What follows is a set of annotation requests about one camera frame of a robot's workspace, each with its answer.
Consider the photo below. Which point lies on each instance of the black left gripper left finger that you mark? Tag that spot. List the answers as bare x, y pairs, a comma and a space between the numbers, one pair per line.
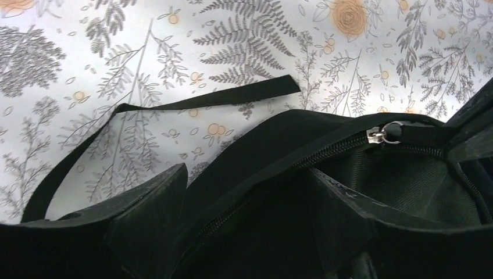
122, 237

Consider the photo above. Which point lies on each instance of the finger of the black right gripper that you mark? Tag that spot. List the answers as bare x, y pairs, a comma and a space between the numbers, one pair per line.
468, 134

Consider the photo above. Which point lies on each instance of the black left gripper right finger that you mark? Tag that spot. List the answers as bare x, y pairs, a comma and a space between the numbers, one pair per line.
359, 237

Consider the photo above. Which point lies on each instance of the black fabric student bag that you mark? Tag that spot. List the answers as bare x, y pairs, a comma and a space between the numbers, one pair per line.
247, 215

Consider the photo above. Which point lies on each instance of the floral table mat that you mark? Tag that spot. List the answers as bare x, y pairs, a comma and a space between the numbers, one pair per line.
167, 82

